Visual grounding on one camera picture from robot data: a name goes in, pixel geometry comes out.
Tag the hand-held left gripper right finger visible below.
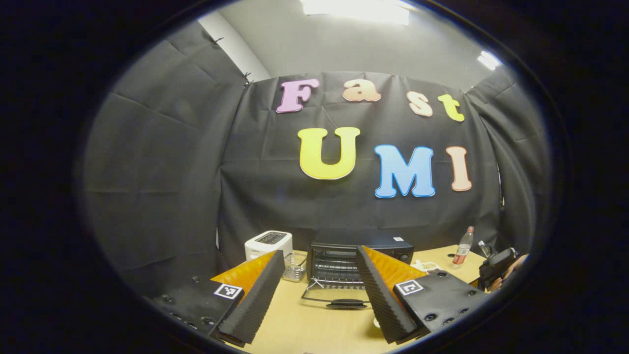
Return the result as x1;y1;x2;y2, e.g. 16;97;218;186
355;245;493;345

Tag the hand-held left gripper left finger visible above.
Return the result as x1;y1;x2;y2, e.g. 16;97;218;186
147;249;286;345

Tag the black electric oven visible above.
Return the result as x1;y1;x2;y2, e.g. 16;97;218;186
301;229;415;310

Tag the clear bottle with red label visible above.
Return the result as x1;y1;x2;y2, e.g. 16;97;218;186
452;226;475;269

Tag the white toaster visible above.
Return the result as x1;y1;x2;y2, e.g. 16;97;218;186
244;230;294;262

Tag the white divided dish of beans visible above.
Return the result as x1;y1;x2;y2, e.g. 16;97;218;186
410;259;443;274

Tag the black backdrop cloth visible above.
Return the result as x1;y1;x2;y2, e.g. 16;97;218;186
81;22;551;295

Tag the small ceiling light panel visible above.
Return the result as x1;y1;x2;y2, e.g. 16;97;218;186
477;50;502;71

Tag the large ceiling light panel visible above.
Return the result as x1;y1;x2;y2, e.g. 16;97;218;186
301;0;411;25

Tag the wire basket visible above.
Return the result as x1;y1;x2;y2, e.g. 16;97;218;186
283;252;309;283

